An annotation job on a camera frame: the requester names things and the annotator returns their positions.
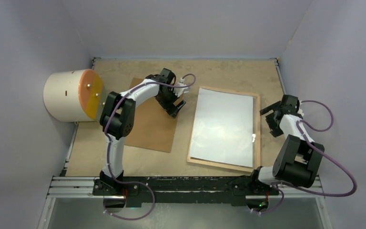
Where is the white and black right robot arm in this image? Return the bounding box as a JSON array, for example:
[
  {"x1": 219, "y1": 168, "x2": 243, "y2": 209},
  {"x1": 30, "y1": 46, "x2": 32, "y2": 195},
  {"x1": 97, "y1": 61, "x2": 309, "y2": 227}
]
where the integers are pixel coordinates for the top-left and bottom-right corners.
[{"x1": 248, "y1": 94, "x2": 325, "y2": 194}]

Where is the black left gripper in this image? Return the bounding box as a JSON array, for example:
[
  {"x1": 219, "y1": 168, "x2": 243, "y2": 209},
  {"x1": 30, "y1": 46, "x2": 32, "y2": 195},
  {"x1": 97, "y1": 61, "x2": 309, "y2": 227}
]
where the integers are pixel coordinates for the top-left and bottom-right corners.
[{"x1": 156, "y1": 86, "x2": 185, "y2": 118}]

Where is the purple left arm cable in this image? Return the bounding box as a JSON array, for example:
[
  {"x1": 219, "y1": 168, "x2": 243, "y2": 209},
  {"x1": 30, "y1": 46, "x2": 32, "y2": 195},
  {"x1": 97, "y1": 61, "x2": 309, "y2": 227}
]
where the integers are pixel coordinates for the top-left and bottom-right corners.
[{"x1": 103, "y1": 73, "x2": 197, "y2": 221}]

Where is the brown hardboard backing board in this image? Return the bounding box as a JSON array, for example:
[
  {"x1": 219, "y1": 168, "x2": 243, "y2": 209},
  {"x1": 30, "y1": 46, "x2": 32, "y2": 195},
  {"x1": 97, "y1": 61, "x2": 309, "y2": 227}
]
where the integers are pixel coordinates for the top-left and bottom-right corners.
[{"x1": 122, "y1": 77, "x2": 184, "y2": 154}]

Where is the white cylinder with orange lid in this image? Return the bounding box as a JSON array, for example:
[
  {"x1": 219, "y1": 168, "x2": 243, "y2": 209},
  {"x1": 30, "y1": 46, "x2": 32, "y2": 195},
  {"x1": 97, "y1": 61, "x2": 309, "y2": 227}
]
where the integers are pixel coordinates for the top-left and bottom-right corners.
[{"x1": 43, "y1": 69, "x2": 106, "y2": 123}]

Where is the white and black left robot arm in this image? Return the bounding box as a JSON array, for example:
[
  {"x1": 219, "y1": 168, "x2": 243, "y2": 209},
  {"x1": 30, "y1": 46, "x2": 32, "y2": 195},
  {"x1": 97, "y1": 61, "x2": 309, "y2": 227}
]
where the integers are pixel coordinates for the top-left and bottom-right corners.
[{"x1": 99, "y1": 68, "x2": 191, "y2": 195}]

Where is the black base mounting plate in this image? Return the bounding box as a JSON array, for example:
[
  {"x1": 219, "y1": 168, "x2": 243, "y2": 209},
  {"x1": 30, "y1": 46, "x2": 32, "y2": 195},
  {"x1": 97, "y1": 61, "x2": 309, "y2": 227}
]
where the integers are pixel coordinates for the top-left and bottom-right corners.
[{"x1": 92, "y1": 175, "x2": 279, "y2": 208}]

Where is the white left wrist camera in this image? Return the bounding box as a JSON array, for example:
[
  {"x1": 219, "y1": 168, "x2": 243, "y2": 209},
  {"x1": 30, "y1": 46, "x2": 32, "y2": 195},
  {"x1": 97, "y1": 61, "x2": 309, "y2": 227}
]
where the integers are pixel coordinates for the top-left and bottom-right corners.
[{"x1": 173, "y1": 80, "x2": 190, "y2": 98}]

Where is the aluminium extrusion rail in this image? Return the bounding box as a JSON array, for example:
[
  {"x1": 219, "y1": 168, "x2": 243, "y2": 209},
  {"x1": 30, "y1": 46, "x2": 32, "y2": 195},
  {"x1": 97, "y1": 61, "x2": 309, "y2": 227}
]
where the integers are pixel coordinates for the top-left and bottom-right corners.
[{"x1": 47, "y1": 177, "x2": 316, "y2": 198}]

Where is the wooden picture frame with glass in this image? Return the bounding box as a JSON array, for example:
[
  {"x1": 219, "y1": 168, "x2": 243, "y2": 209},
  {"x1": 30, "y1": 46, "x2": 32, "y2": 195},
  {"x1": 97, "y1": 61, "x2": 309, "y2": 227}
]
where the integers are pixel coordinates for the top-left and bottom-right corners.
[{"x1": 186, "y1": 85, "x2": 262, "y2": 174}]

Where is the printed photo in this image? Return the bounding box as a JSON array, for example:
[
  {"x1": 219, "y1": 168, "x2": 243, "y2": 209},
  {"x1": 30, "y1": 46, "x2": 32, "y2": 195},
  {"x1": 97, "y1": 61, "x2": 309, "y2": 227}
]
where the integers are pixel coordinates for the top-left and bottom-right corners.
[{"x1": 189, "y1": 88, "x2": 254, "y2": 168}]

